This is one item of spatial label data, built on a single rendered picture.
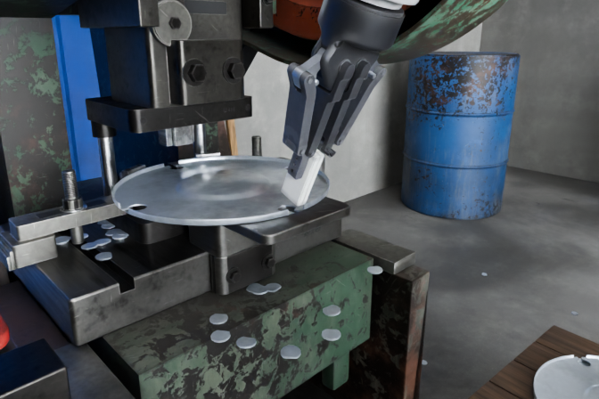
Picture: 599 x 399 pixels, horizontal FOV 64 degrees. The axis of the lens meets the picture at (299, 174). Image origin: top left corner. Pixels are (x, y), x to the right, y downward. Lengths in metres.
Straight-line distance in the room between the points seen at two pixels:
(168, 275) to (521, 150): 3.56
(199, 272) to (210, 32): 0.32
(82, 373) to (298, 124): 0.34
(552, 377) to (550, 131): 2.96
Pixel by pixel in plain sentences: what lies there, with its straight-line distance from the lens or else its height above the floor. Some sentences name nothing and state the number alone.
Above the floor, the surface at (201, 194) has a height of 0.79.
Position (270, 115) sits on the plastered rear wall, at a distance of 2.40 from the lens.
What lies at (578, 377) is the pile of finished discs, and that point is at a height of 0.36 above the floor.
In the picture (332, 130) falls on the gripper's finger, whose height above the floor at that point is 0.88.
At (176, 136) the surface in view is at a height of 0.84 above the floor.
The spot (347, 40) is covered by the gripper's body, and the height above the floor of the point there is 0.98.
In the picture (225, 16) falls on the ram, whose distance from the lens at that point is 0.70.
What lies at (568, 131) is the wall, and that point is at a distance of 3.88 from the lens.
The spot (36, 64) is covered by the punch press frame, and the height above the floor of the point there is 0.94.
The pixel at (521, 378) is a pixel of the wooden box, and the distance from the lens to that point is 1.09.
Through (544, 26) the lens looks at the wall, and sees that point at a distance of 3.91.
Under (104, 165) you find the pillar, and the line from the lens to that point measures 0.79.
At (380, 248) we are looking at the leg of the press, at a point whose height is 0.64.
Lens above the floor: 0.98
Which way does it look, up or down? 16 degrees down
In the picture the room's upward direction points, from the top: straight up
